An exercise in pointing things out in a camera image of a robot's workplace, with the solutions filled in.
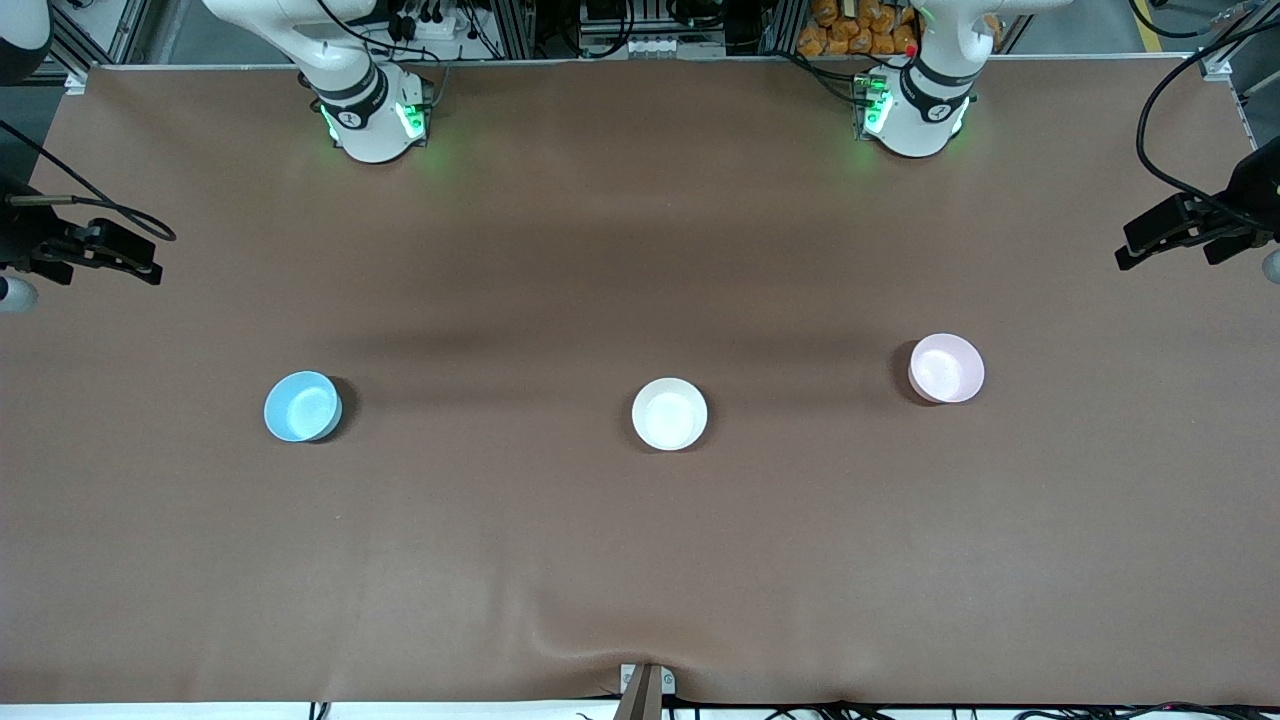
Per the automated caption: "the orange lumpy items pile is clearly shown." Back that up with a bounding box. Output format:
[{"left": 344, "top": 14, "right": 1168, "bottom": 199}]
[{"left": 796, "top": 0, "right": 923, "bottom": 59}]

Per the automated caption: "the aluminium frame profile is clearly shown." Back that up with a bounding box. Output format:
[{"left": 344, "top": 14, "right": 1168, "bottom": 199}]
[
  {"left": 38, "top": 0, "right": 153, "bottom": 95},
  {"left": 1196, "top": 40, "right": 1280, "bottom": 125}
]

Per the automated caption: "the grey metal table clamp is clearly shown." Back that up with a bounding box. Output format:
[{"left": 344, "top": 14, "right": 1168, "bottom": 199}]
[{"left": 612, "top": 662, "right": 678, "bottom": 720}]

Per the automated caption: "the white power strip with plugs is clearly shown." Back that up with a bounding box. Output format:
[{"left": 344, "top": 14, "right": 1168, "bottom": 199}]
[{"left": 392, "top": 6, "right": 483, "bottom": 43}]

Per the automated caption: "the blue bowl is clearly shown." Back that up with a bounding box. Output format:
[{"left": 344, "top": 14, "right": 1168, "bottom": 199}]
[{"left": 263, "top": 370, "right": 344, "bottom": 444}]

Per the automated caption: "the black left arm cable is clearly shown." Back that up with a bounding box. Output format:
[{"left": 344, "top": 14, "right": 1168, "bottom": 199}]
[{"left": 1134, "top": 18, "right": 1280, "bottom": 216}]

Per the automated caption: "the brown table cover cloth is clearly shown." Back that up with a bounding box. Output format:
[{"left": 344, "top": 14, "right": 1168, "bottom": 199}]
[{"left": 0, "top": 57, "right": 1280, "bottom": 707}]

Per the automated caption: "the white bowl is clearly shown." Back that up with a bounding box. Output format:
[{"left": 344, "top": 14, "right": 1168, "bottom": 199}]
[{"left": 631, "top": 377, "right": 710, "bottom": 453}]

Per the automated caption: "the pink bowl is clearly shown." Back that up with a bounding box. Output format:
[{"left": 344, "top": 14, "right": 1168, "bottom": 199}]
[{"left": 907, "top": 333, "right": 987, "bottom": 405}]

